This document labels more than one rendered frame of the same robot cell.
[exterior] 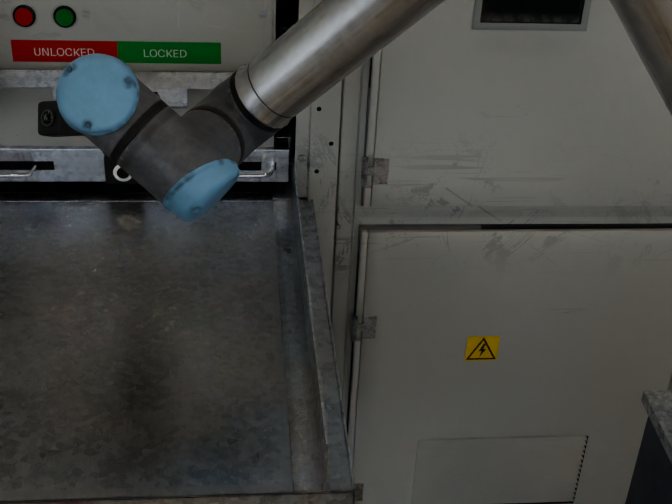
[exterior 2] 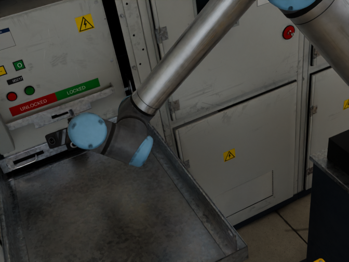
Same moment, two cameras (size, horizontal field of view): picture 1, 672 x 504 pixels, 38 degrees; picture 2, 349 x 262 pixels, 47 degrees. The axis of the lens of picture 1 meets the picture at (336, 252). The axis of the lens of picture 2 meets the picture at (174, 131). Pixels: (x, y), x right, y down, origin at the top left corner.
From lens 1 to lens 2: 0.32 m
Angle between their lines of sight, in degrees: 12
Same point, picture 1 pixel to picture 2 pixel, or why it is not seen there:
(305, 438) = (216, 231)
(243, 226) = not seen: hidden behind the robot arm
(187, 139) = (131, 135)
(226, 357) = (164, 209)
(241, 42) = (106, 74)
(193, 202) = (143, 159)
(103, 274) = (92, 192)
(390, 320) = (193, 158)
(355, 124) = not seen: hidden behind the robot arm
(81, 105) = (84, 139)
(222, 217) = not seen: hidden behind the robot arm
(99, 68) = (86, 120)
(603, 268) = (264, 109)
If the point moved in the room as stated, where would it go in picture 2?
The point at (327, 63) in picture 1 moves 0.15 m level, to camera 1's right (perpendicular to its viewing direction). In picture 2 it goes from (174, 83) to (226, 68)
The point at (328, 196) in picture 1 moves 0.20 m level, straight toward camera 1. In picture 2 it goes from (158, 121) to (174, 149)
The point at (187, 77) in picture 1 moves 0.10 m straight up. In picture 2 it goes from (90, 97) to (82, 72)
